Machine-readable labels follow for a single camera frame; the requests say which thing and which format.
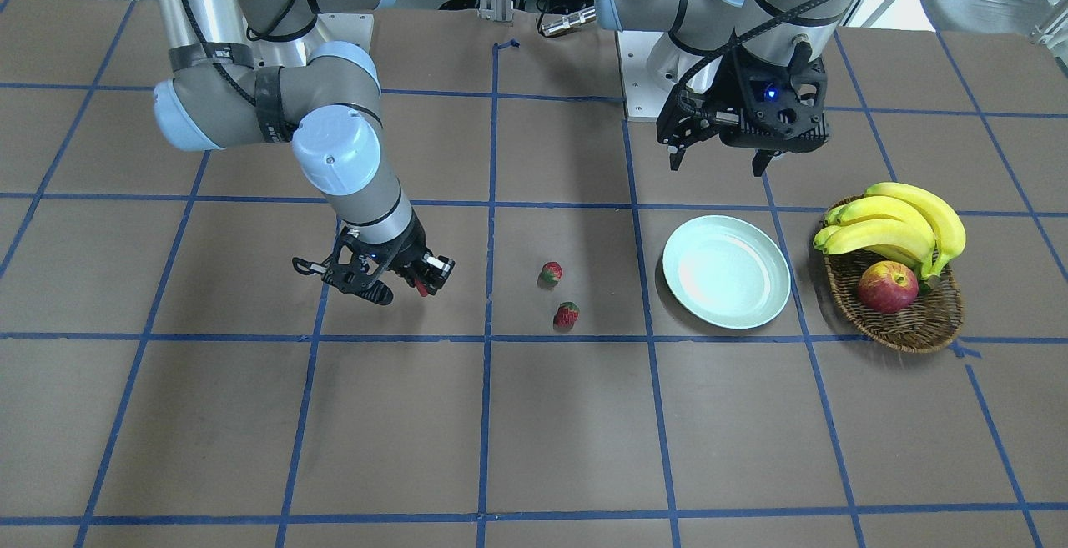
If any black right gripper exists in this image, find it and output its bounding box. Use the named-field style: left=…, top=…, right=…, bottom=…
left=290, top=213, right=456, bottom=306

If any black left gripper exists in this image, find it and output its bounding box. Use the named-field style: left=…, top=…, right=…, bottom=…
left=656, top=43, right=831, bottom=177

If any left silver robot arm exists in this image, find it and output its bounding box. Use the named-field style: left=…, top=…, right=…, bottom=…
left=594, top=0, right=854, bottom=177

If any red apple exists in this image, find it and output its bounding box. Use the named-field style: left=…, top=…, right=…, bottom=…
left=857, top=260, right=918, bottom=314

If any light green plate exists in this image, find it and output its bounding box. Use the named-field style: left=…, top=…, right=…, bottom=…
left=661, top=216, right=791, bottom=329

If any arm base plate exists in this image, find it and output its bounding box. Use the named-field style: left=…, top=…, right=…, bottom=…
left=617, top=31, right=704, bottom=123
left=250, top=13, right=375, bottom=73

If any yellow banana bunch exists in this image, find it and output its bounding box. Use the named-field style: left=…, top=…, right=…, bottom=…
left=812, top=182, right=968, bottom=281

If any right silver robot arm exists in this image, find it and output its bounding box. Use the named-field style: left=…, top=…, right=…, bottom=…
left=154, top=0, right=455, bottom=306

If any woven wicker basket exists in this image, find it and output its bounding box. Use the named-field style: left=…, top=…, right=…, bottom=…
left=822, top=195, right=965, bottom=354

